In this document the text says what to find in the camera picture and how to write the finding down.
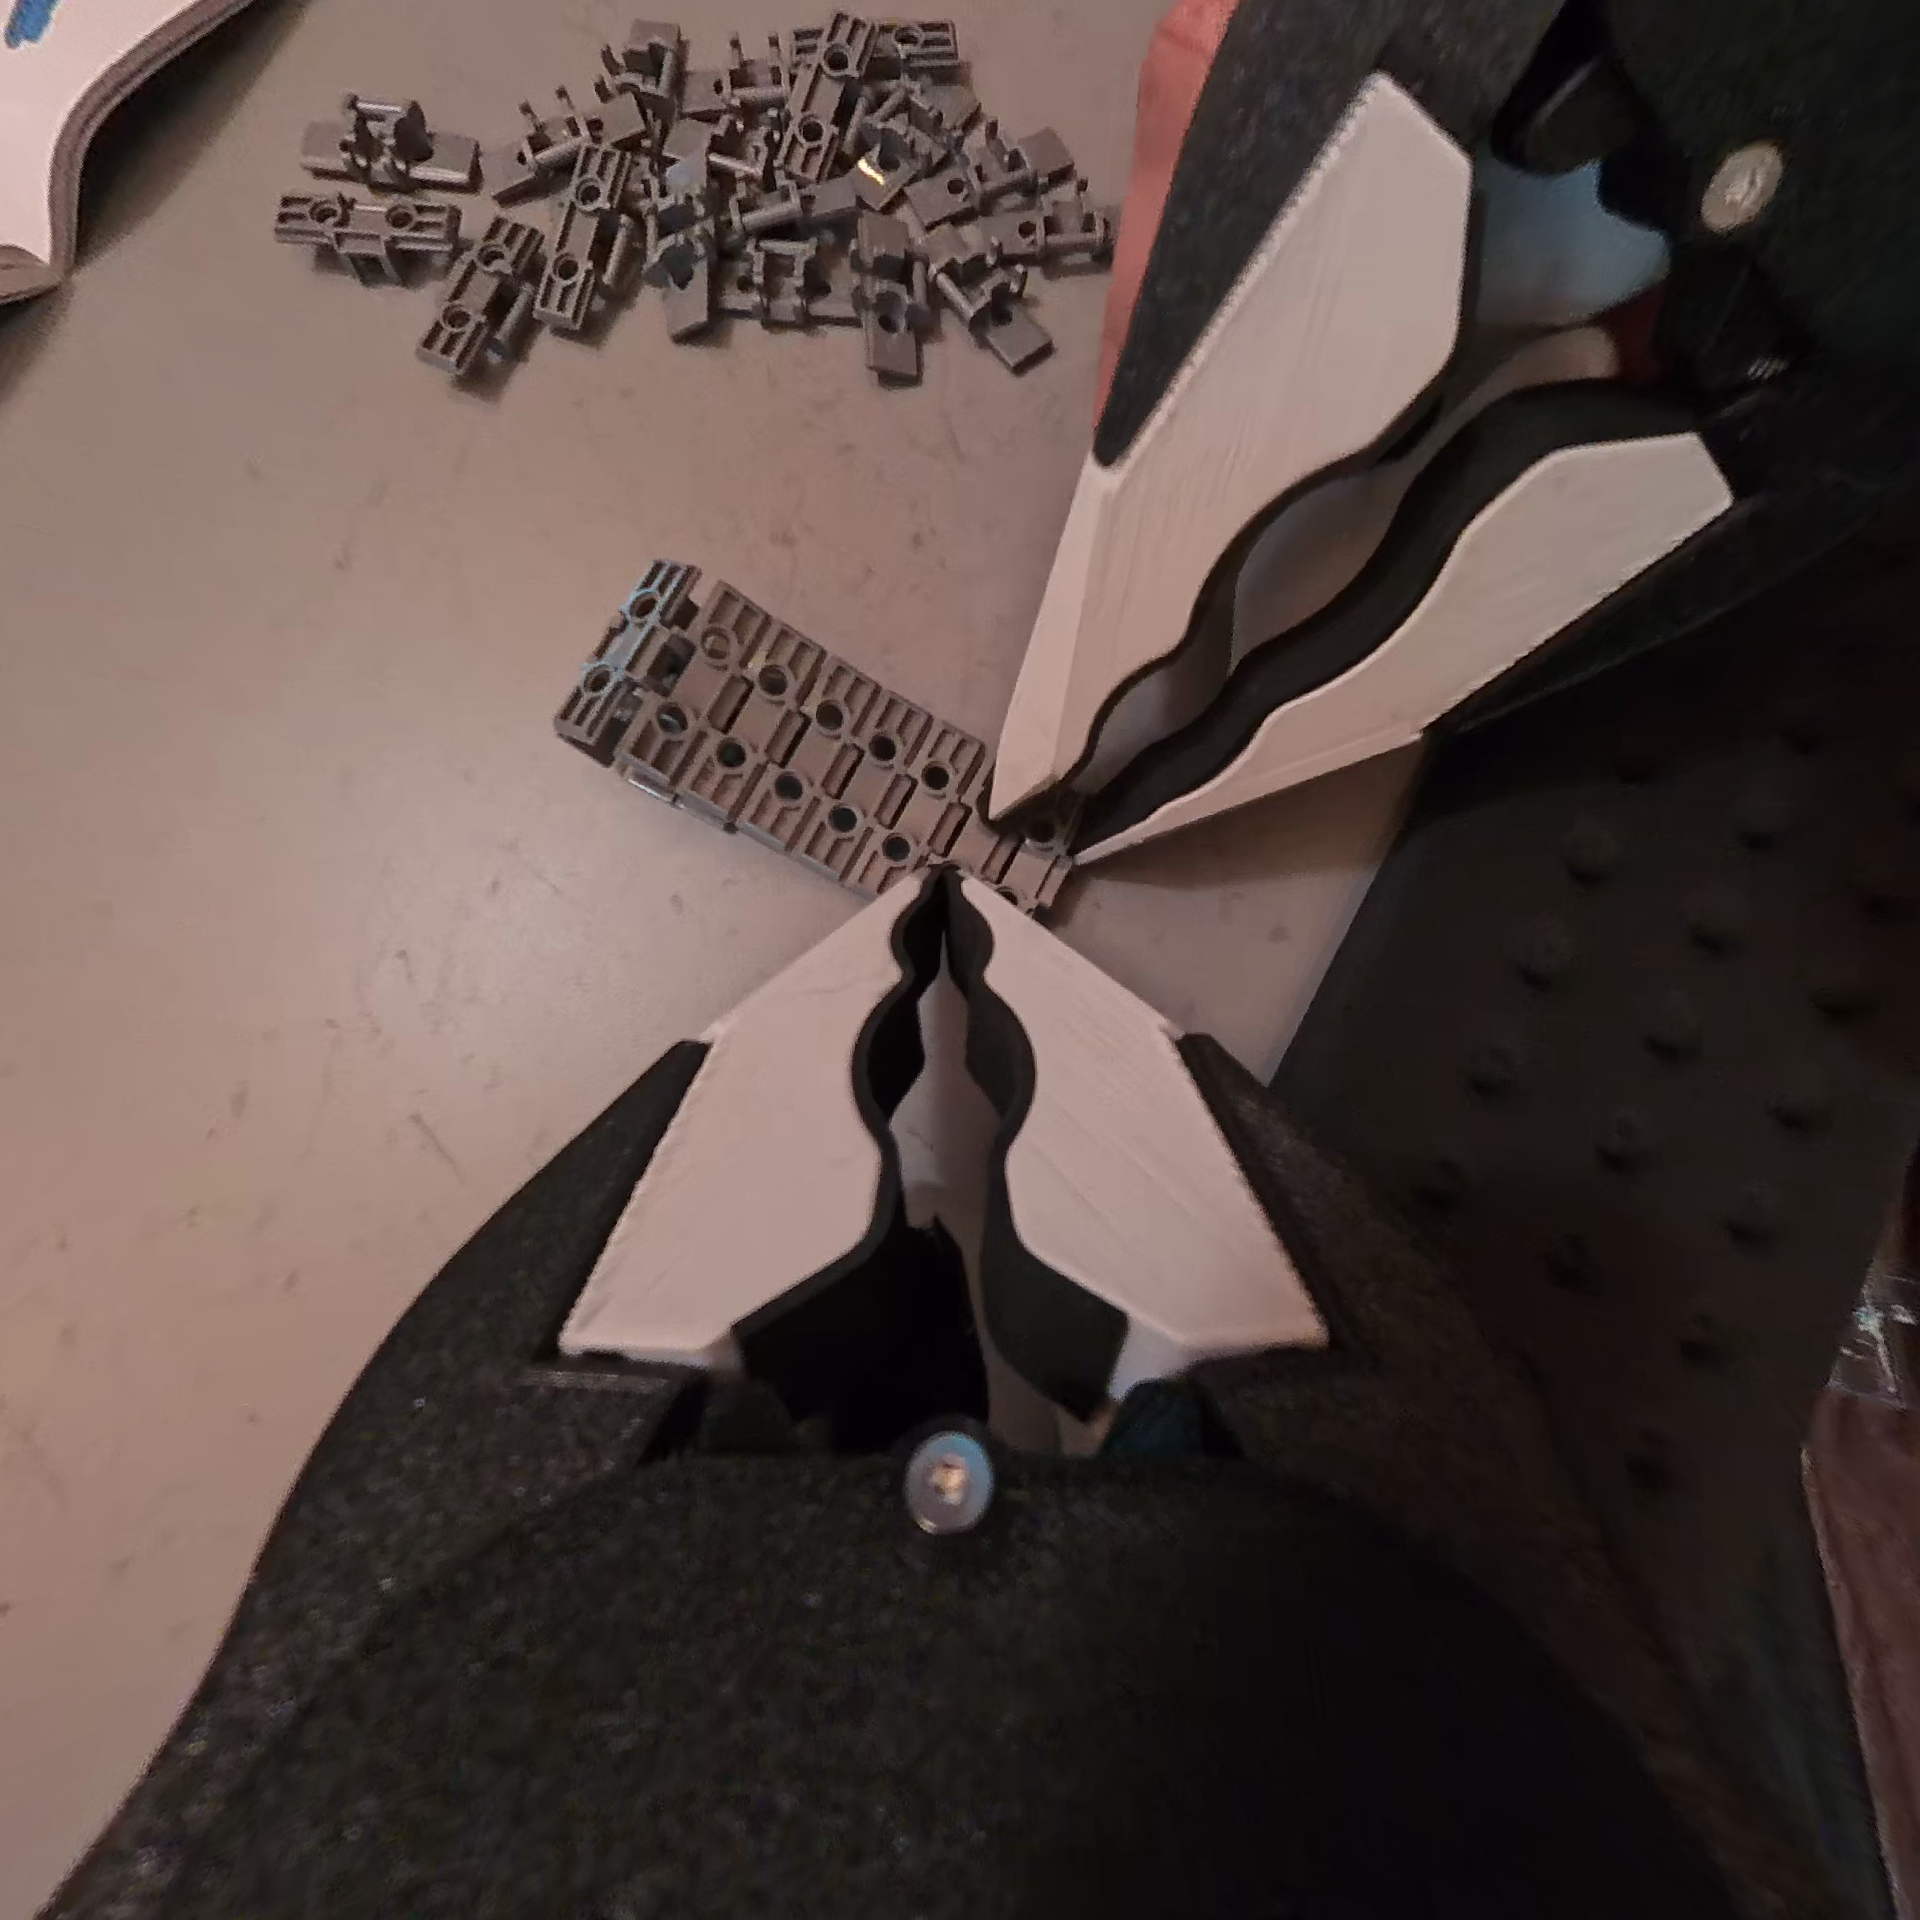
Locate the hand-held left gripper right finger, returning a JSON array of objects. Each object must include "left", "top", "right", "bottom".
[{"left": 943, "top": 872, "right": 1332, "bottom": 1421}]

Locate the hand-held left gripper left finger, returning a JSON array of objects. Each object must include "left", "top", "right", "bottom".
[{"left": 558, "top": 872, "right": 942, "bottom": 1381}]

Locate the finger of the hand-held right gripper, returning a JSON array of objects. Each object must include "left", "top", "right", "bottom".
[
  {"left": 992, "top": 75, "right": 1487, "bottom": 820},
  {"left": 1071, "top": 434, "right": 1741, "bottom": 872}
]

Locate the assembled grey track chain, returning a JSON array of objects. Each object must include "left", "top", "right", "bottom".
[{"left": 552, "top": 561, "right": 1090, "bottom": 921}]

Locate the pile of grey track links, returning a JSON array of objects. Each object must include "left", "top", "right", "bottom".
[{"left": 273, "top": 9, "right": 1124, "bottom": 393}]

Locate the grey desk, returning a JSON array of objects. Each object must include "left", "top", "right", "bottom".
[{"left": 0, "top": 0, "right": 1425, "bottom": 1920}]

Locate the instruction booklet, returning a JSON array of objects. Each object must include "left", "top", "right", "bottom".
[{"left": 0, "top": 0, "right": 285, "bottom": 304}]

